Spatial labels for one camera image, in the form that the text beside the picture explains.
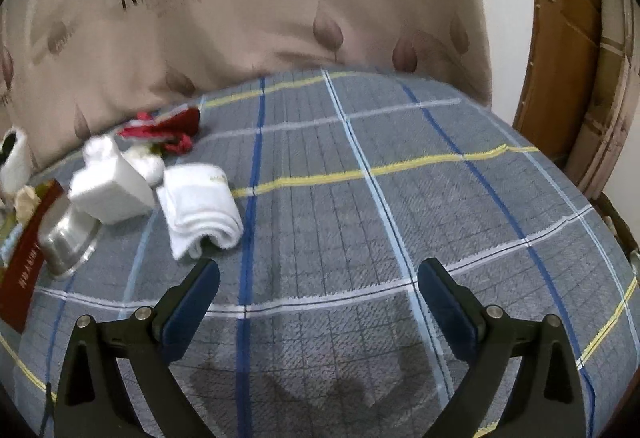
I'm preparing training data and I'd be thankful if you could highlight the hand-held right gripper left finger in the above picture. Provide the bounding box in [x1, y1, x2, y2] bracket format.
[54, 258, 221, 438]

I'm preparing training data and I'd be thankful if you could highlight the white rolled cloth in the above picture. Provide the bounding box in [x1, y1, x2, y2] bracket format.
[82, 136, 121, 166]

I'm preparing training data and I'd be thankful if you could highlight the dark red box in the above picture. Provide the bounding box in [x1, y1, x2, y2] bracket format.
[0, 179, 66, 334]

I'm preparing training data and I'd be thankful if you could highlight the beige plush toy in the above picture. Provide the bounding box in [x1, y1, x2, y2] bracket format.
[14, 185, 42, 221]

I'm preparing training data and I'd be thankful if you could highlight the brown wooden door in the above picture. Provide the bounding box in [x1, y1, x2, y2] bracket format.
[512, 0, 603, 164]

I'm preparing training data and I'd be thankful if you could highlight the steel cup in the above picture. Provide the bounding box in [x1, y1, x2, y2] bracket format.
[39, 205, 101, 278]

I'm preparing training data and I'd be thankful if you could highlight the grey plaid bed sheet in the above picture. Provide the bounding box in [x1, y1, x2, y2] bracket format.
[0, 68, 640, 438]

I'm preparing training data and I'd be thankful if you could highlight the light blue packet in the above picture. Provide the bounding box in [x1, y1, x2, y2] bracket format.
[0, 213, 26, 266]

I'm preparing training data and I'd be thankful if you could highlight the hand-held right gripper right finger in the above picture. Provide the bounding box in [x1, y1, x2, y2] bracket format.
[417, 258, 587, 438]

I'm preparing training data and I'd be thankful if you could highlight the dark brown frame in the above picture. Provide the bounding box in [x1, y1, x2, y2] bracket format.
[595, 190, 640, 279]

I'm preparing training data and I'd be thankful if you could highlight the white mug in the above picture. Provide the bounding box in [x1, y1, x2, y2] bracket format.
[0, 127, 30, 191]

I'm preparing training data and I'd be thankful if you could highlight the white yellow-edged washcloth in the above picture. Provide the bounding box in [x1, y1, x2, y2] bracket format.
[124, 145, 166, 184]

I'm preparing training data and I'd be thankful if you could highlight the folded white towel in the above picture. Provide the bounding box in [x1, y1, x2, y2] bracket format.
[157, 164, 244, 261]

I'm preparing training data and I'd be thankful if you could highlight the red cloth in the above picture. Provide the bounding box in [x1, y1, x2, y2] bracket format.
[116, 107, 201, 155]

